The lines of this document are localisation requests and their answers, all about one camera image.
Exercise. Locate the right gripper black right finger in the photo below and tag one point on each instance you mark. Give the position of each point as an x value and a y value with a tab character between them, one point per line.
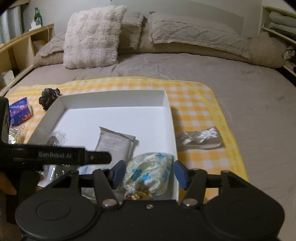
193	182

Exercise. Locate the grey window curtain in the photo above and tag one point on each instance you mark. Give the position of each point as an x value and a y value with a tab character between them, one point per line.
11	24

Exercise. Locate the grey wet wipes packet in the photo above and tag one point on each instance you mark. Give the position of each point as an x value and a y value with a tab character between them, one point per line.
118	145

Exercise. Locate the folded towels on shelf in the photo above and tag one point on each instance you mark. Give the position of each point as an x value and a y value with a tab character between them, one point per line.
282	23

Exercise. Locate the green glass bottle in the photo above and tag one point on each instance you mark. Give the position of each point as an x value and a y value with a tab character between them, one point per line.
37	17

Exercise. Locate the blue brown crochet scrunchie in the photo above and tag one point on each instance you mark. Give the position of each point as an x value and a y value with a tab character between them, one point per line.
48	97

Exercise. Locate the small silver sachet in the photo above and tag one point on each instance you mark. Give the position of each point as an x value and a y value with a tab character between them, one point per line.
53	172

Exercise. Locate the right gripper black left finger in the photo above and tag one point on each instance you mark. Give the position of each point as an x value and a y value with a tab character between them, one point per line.
105	181

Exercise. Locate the tissue box on shelf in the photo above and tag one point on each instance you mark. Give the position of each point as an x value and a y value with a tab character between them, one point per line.
6	78

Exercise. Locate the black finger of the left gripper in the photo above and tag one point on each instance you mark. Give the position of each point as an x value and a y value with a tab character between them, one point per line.
97	158

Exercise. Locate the yellow checkered blanket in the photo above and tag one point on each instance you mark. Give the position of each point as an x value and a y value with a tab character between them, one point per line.
193	108

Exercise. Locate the beige quilted pillow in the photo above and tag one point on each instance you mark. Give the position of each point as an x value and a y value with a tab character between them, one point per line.
131	27
168	33

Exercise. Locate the beige quilted pillow right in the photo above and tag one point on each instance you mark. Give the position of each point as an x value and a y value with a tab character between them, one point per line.
168	33

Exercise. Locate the beige cord hair ties bag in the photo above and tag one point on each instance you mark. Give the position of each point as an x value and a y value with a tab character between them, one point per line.
17	135

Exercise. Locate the beige rolled comforter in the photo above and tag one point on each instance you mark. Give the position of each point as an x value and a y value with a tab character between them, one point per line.
267	51

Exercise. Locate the dark scrunchie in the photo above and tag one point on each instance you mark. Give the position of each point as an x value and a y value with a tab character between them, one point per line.
56	138

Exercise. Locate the white fluffy pillow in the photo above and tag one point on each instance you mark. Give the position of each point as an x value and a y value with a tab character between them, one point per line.
92	37

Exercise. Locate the wooden bedside shelf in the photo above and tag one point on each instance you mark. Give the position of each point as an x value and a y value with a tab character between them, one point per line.
18	54

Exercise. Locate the grey headboard panel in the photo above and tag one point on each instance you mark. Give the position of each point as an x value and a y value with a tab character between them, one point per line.
184	8

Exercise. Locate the blue floral tissue pack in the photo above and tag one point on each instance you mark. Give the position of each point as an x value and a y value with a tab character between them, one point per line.
20	112

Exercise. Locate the white satin headband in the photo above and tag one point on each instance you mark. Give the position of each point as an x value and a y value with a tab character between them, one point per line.
206	139

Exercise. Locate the person's left hand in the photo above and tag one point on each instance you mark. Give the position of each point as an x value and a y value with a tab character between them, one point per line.
6	186

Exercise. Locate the white cardboard box tray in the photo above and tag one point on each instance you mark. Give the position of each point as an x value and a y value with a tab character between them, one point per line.
144	114

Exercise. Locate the beige quilted pillow left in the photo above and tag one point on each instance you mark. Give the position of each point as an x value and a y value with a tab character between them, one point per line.
131	27

